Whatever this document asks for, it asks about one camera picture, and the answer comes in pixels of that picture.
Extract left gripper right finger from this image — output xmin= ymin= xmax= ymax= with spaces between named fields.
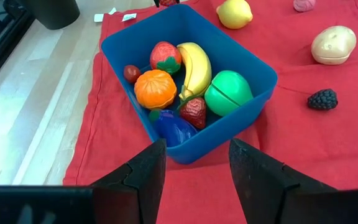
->
xmin=228 ymin=138 xmax=358 ymax=224

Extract orange toy tangerine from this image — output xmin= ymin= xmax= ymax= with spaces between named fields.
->
xmin=134 ymin=69 xmax=178 ymax=110

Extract dark red leafy toy strawberry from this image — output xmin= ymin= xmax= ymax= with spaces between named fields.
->
xmin=176 ymin=96 xmax=207 ymax=130

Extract red cloth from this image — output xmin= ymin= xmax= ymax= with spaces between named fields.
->
xmin=62 ymin=0 xmax=358 ymax=224

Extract yellow toy lemon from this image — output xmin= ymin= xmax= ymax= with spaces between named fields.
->
xmin=216 ymin=0 xmax=254 ymax=30

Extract black plant pot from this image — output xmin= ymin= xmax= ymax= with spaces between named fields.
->
xmin=20 ymin=0 xmax=81 ymax=30

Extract purple toy eggplant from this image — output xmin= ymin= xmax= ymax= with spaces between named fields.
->
xmin=149 ymin=108 xmax=198 ymax=148

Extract black toy blackberry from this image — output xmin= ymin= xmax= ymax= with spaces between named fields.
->
xmin=306 ymin=88 xmax=339 ymax=111

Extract pink textured toy fruit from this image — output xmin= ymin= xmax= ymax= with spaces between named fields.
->
xmin=293 ymin=0 xmax=316 ymax=12

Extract black aluminium table frame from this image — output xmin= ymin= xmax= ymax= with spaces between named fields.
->
xmin=0 ymin=0 xmax=35 ymax=94

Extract small red toy cherry tomato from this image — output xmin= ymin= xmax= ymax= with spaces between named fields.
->
xmin=123 ymin=64 xmax=142 ymax=84

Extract beige toy potato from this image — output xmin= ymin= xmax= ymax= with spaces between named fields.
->
xmin=310 ymin=25 xmax=357 ymax=65

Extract green toy pear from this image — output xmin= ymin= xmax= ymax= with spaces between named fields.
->
xmin=204 ymin=70 xmax=254 ymax=118

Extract blue plastic tupperware container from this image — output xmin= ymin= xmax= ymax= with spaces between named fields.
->
xmin=100 ymin=3 xmax=278 ymax=165

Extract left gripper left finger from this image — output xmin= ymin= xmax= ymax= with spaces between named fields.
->
xmin=0 ymin=138 xmax=167 ymax=224

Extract red toy strawberry green leaf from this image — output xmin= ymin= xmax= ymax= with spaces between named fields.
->
xmin=149 ymin=41 xmax=182 ymax=75

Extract yellow toy banana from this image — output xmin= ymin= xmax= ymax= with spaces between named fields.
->
xmin=176 ymin=42 xmax=213 ymax=102

